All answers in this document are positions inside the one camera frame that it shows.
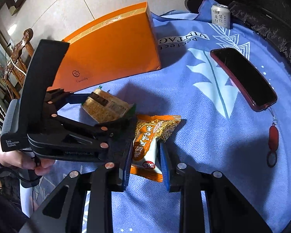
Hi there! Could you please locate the sesame cracker pack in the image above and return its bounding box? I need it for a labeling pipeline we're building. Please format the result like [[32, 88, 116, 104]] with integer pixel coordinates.
[[82, 88, 135, 123]]

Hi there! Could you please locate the orange noodle snack packet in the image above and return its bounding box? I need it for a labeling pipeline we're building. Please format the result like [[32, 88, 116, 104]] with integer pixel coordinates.
[[130, 114, 181, 183]]

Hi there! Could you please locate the person's left hand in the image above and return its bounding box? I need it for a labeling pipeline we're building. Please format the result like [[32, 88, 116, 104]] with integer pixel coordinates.
[[0, 142, 55, 176]]

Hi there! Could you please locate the carved wooden chair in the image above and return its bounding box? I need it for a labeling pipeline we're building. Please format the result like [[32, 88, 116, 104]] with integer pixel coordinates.
[[2, 28, 34, 99]]

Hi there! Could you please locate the orange cardboard box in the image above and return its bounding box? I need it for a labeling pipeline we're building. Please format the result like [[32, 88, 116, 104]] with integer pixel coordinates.
[[51, 2, 161, 92]]

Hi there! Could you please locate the blue patterned tablecloth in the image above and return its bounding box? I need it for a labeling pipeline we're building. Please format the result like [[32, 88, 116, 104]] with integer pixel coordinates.
[[19, 0, 291, 233]]

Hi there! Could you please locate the smartphone in red case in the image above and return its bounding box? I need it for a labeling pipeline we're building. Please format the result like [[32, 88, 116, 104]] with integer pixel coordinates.
[[210, 48, 278, 112]]

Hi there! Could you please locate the white beverage can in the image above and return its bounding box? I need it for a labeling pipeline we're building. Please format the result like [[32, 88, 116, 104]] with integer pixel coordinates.
[[211, 4, 231, 29]]

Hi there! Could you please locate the white power cable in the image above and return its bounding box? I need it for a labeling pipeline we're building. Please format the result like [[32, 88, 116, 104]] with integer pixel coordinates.
[[10, 59, 27, 75]]

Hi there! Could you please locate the red phone strap charm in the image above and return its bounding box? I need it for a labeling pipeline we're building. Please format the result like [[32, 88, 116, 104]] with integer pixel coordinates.
[[267, 107, 279, 168]]

